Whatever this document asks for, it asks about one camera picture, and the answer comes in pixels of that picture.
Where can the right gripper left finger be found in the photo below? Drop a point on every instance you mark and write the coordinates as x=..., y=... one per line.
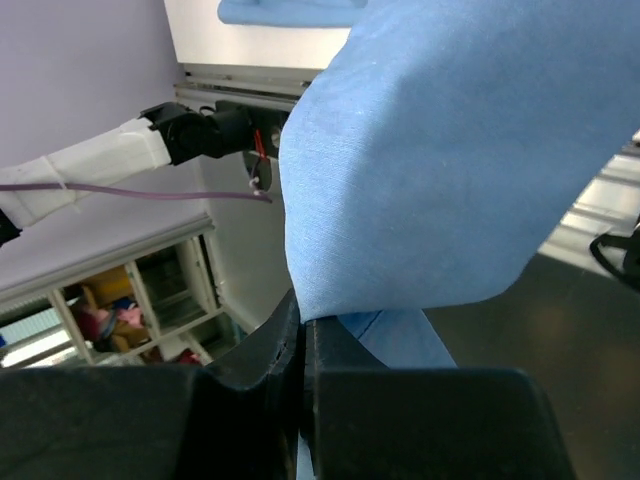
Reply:
x=232, y=419

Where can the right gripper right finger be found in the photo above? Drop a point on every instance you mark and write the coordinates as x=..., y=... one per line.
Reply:
x=363, y=420

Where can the light blue long sleeve shirt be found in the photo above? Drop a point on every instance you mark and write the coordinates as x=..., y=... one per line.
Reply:
x=443, y=143

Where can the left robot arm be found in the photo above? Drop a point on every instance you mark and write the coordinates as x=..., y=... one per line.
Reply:
x=167, y=134

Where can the shelf with coloured items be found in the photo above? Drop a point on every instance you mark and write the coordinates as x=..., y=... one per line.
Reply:
x=160, y=307

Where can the aluminium rail frame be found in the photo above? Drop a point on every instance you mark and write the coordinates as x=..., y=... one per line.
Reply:
x=277, y=88

